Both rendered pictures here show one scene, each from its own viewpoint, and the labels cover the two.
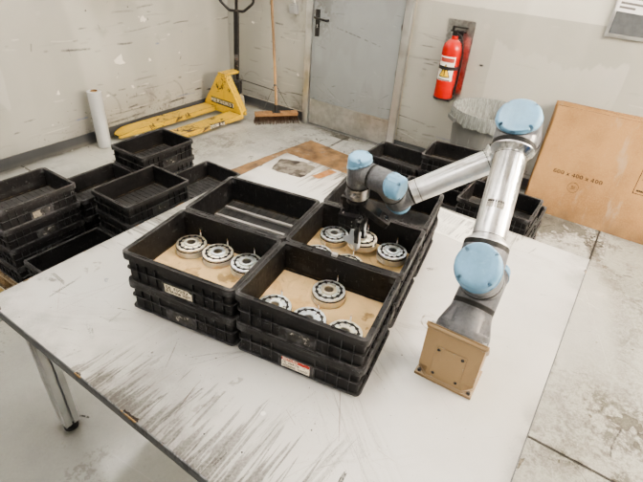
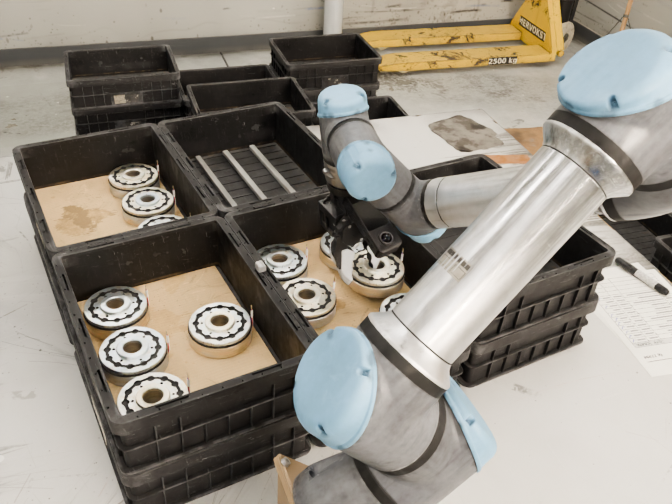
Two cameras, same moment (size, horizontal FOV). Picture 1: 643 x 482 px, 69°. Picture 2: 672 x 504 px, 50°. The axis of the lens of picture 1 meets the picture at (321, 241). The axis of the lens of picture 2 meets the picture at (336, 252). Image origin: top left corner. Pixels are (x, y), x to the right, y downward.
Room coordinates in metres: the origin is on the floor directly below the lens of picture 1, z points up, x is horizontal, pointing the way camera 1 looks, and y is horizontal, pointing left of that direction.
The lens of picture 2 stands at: (0.54, -0.70, 1.66)
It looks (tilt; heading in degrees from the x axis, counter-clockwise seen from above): 37 degrees down; 37
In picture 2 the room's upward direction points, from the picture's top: 4 degrees clockwise
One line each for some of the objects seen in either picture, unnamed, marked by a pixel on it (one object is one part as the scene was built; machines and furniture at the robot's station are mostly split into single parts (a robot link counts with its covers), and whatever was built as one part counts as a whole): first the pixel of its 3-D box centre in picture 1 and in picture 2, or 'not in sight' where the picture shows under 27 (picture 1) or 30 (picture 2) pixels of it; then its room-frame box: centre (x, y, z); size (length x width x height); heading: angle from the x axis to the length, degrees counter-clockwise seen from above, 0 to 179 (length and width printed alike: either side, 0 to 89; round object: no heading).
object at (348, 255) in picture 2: (350, 239); (339, 259); (1.33, -0.10, 0.90); 0.06 x 0.03 x 0.09; 69
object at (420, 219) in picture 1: (383, 211); (478, 241); (1.60, -0.23, 0.87); 0.40 x 0.30 x 0.11; 68
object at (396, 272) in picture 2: (363, 237); (376, 267); (1.39, -0.14, 0.88); 0.10 x 0.10 x 0.01
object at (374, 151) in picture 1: (395, 176); not in sight; (3.08, -0.49, 0.31); 0.40 x 0.30 x 0.34; 58
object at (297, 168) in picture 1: (292, 166); (464, 131); (2.29, 0.18, 0.71); 0.22 x 0.19 x 0.01; 58
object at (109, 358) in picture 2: (308, 319); (132, 349); (0.98, 0.02, 0.86); 0.10 x 0.10 x 0.01
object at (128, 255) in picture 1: (205, 248); (110, 183); (1.20, 0.36, 0.92); 0.40 x 0.30 x 0.02; 68
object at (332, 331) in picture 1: (320, 288); (176, 307); (1.05, -0.01, 0.92); 0.40 x 0.30 x 0.02; 68
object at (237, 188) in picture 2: (254, 219); (254, 175); (1.48, 0.25, 0.87); 0.40 x 0.30 x 0.11; 68
